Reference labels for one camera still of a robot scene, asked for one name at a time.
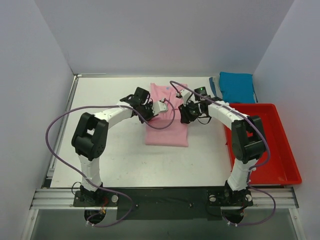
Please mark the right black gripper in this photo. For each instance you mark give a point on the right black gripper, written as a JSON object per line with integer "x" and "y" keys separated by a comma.
{"x": 186, "y": 115}

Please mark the folded teal t shirt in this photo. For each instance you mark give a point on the folded teal t shirt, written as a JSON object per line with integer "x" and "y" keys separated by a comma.
{"x": 237, "y": 88}

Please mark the pink t shirt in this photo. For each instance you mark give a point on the pink t shirt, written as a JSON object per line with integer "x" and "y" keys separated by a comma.
{"x": 169, "y": 132}

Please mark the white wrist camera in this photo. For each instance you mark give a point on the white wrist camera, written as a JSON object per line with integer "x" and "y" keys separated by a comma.
{"x": 184, "y": 95}
{"x": 159, "y": 107}

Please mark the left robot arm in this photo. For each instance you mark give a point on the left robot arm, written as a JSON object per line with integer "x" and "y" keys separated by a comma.
{"x": 90, "y": 137}

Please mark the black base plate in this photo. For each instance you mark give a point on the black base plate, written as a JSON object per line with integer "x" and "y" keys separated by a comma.
{"x": 168, "y": 203}

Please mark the folded blue grey t shirt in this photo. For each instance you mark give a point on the folded blue grey t shirt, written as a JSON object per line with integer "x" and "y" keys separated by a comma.
{"x": 215, "y": 86}

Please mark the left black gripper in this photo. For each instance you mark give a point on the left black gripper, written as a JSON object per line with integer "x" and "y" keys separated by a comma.
{"x": 146, "y": 113}

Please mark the red plastic tray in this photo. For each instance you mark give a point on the red plastic tray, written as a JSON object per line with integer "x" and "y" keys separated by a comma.
{"x": 281, "y": 169}

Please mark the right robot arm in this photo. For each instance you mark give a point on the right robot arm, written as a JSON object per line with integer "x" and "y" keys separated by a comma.
{"x": 248, "y": 141}

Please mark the aluminium frame rail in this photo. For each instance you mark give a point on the aluminium frame rail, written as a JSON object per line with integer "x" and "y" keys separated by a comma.
{"x": 63, "y": 199}

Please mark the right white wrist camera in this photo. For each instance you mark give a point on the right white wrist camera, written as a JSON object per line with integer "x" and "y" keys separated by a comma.
{"x": 184, "y": 95}

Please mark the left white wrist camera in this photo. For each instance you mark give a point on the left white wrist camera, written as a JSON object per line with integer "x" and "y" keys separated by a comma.
{"x": 159, "y": 107}

